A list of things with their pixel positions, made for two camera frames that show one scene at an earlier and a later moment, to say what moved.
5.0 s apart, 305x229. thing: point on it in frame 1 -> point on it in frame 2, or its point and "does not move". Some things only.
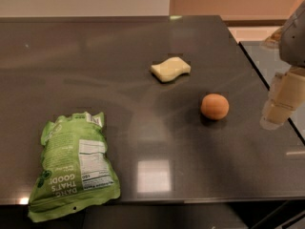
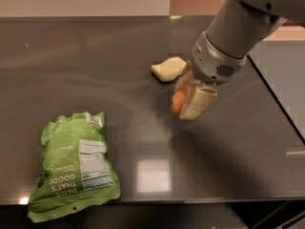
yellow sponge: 171,69 does not move
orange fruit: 214,106 -> 177,102
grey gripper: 294,45 -> 213,64
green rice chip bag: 75,172 does not move
